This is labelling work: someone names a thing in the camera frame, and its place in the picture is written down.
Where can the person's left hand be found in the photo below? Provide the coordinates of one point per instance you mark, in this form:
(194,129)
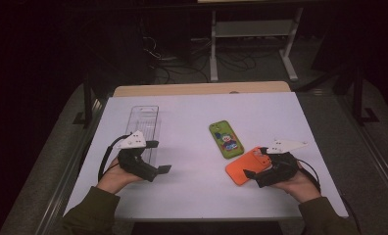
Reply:
(117,178)

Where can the clear plastic tray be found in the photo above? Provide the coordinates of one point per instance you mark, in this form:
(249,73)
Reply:
(144,120)

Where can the white metal stand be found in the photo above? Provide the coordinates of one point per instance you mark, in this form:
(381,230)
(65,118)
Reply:
(254,28)

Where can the metal rail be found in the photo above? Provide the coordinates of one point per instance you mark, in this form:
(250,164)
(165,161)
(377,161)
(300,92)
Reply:
(375,156)
(71,169)

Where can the person's right hand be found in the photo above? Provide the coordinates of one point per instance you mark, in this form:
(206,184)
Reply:
(300,186)

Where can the white board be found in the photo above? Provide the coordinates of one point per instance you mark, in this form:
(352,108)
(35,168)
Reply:
(188,189)

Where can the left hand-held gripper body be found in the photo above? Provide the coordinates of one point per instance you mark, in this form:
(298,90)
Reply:
(135,161)

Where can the wooden table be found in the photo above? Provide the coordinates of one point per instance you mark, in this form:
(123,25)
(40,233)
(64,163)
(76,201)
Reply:
(198,88)

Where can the orange phone case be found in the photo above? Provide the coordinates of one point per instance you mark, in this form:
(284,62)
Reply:
(244,166)

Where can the black stand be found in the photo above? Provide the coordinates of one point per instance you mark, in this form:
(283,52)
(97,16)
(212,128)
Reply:
(87,104)
(358,98)

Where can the green cartoon phone case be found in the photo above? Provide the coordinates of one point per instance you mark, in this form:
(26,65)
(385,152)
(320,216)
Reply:
(226,138)

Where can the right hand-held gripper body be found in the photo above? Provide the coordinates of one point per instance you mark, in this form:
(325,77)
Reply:
(281,169)

